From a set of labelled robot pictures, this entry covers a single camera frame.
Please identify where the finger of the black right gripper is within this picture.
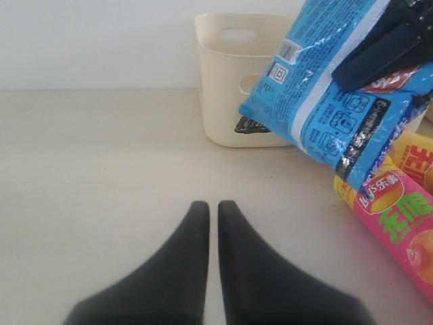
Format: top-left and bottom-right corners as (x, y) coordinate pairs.
(332, 20), (428, 92)

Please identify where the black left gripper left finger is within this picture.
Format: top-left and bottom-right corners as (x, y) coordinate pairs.
(64, 201), (210, 324)

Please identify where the blue instant noodle packet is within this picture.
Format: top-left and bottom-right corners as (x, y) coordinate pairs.
(239, 1), (432, 190)

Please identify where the yellow chips can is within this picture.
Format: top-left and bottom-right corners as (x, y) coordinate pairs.
(390, 131), (433, 194)

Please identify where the pink chips can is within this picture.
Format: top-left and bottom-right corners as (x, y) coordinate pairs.
(334, 158), (432, 301)

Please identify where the cream bin triangle mark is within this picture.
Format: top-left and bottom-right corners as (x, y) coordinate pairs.
(194, 13), (294, 148)

